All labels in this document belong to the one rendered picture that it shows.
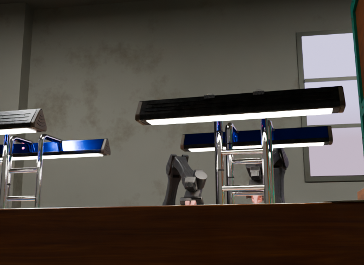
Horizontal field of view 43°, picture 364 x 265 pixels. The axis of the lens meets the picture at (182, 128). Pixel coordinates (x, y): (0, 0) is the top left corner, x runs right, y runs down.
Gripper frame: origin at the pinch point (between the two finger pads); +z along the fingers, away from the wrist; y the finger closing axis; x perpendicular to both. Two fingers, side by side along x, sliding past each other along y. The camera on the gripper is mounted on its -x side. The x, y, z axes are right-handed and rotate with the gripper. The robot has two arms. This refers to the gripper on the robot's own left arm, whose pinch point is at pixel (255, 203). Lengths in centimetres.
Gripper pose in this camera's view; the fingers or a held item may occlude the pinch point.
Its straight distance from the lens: 210.3
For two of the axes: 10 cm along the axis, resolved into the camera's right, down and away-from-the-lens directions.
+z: -1.9, 4.8, -8.6
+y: 9.7, -0.6, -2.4
